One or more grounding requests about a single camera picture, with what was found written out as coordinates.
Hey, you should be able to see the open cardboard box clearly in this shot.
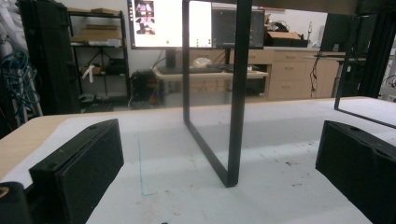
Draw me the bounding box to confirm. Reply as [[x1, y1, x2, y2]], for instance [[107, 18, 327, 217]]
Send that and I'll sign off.
[[264, 30, 302, 48]]

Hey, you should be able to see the black monitor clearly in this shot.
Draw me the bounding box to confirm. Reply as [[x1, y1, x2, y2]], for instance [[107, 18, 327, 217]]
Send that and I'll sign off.
[[320, 13, 377, 56]]

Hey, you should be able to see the black metal shelf rack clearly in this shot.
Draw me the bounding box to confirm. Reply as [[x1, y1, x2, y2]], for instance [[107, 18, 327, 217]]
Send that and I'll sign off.
[[67, 9, 132, 106]]

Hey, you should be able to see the black aluminium post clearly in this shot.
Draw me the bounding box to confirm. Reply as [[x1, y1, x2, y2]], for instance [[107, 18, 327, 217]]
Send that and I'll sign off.
[[361, 0, 396, 99]]

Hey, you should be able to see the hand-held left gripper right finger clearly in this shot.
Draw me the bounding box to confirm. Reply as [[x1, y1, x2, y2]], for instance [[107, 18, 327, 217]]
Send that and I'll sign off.
[[315, 119, 396, 224]]

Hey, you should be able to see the beige office desk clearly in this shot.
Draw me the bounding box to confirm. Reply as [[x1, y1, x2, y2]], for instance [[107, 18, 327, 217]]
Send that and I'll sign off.
[[153, 65, 269, 105]]

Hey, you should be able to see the tall black case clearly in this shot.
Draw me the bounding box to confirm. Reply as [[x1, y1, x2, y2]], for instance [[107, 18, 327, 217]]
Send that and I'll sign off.
[[17, 0, 82, 116]]

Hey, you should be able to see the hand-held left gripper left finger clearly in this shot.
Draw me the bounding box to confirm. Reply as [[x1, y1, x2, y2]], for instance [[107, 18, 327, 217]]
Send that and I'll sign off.
[[28, 118, 125, 224]]

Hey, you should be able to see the white table cover sheet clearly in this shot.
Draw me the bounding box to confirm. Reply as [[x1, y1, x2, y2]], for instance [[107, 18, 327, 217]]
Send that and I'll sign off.
[[0, 96, 396, 224]]

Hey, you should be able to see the blue cable bundle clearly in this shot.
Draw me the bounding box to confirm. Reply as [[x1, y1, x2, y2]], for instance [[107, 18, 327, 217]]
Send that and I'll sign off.
[[0, 50, 41, 110]]

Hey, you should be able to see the black metal frame leg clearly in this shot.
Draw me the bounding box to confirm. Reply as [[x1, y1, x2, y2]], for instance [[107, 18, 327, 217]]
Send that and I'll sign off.
[[181, 0, 254, 189]]

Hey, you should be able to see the lit computer monitor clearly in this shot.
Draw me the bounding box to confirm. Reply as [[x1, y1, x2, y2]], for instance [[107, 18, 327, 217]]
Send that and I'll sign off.
[[127, 0, 213, 50]]

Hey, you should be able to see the dark computer monitor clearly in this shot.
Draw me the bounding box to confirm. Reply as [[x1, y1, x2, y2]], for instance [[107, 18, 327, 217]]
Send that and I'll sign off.
[[212, 7, 266, 50]]

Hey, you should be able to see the clear plastic bag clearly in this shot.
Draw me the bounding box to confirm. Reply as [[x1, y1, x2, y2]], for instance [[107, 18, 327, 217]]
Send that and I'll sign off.
[[191, 57, 213, 69]]

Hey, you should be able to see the cardboard box on shelf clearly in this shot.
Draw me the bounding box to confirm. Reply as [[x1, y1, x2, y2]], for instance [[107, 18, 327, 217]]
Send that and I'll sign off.
[[70, 24, 123, 43]]

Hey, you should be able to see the black computer tower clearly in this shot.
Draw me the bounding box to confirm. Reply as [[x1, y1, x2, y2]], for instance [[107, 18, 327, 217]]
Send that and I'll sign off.
[[130, 70, 159, 103]]

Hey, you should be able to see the wooden drawer cabinet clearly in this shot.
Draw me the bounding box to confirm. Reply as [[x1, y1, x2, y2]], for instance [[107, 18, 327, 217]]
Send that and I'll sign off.
[[190, 48, 340, 101]]

